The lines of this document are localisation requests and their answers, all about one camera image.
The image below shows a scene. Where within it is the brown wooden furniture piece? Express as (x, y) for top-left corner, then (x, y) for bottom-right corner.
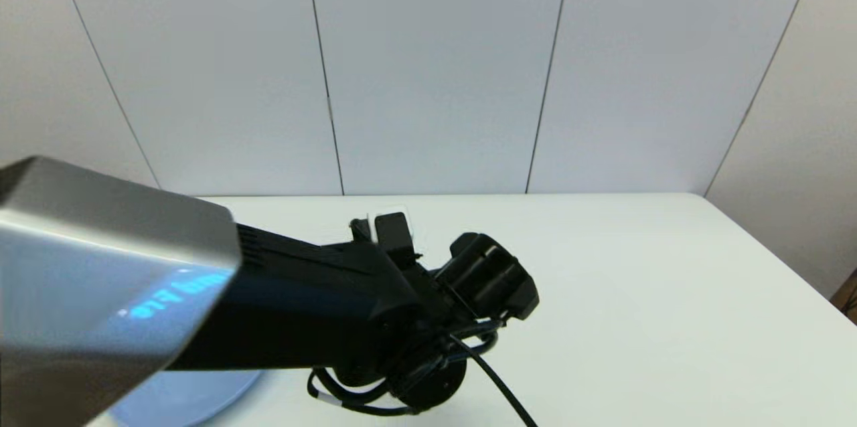
(829, 268), (857, 327)

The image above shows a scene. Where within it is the black and white wrist camera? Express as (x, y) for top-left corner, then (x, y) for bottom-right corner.
(374, 211), (420, 262)

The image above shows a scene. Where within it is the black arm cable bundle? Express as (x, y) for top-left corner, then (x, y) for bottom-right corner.
(307, 330), (540, 427)

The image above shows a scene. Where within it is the blue oval plate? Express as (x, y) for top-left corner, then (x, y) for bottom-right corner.
(109, 369), (263, 427)

